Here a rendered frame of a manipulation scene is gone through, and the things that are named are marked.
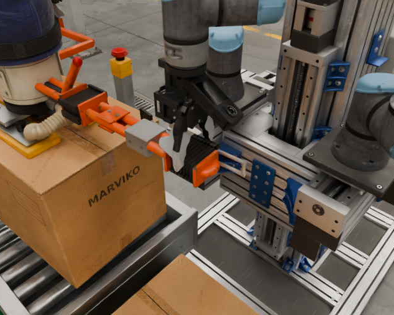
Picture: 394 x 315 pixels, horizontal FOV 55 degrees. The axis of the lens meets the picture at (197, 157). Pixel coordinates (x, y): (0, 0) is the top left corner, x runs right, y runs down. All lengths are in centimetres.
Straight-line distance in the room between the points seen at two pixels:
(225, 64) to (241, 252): 97
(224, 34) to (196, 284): 82
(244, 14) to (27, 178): 65
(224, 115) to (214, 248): 128
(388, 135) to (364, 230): 123
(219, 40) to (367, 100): 47
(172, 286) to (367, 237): 109
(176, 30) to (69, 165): 52
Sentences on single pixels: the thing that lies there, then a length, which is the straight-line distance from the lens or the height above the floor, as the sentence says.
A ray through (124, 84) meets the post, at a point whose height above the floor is 90.
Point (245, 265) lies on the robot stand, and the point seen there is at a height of 21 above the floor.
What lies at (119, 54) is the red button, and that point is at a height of 103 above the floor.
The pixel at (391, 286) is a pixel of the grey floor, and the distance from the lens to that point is 221.
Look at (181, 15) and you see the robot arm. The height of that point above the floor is 150.
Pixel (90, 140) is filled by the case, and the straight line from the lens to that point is 107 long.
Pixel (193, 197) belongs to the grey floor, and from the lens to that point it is 238.
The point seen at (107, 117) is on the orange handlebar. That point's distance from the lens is 89.
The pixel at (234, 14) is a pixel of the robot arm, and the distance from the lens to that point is 62.
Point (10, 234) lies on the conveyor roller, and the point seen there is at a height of 54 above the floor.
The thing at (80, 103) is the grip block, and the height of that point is 122.
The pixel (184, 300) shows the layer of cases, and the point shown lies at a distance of 132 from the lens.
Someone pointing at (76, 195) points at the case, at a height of 100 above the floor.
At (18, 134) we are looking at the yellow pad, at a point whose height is 109.
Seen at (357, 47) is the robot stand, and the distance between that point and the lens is 117.
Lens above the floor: 169
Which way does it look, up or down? 39 degrees down
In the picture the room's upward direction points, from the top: straight up
